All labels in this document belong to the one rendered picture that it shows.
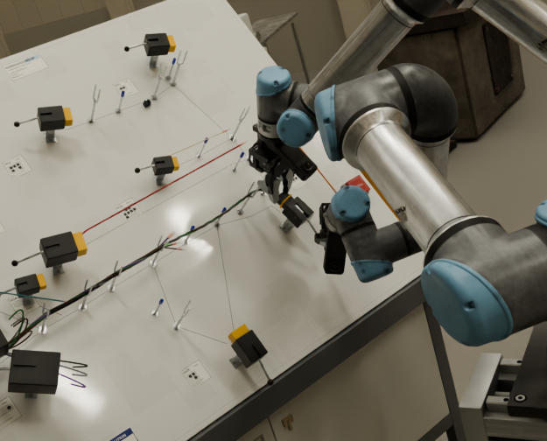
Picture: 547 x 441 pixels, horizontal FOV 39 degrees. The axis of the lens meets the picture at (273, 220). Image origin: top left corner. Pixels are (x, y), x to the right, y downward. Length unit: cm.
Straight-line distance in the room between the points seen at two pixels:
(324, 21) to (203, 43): 697
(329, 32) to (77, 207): 746
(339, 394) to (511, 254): 110
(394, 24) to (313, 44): 783
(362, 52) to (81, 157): 78
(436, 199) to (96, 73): 121
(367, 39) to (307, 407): 91
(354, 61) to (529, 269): 66
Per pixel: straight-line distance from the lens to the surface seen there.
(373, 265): 155
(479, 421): 117
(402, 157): 113
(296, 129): 153
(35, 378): 156
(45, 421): 169
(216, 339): 179
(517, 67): 629
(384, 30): 146
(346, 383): 200
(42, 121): 186
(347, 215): 155
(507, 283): 95
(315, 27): 920
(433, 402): 227
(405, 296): 202
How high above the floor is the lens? 182
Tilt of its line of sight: 21 degrees down
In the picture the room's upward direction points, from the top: 17 degrees counter-clockwise
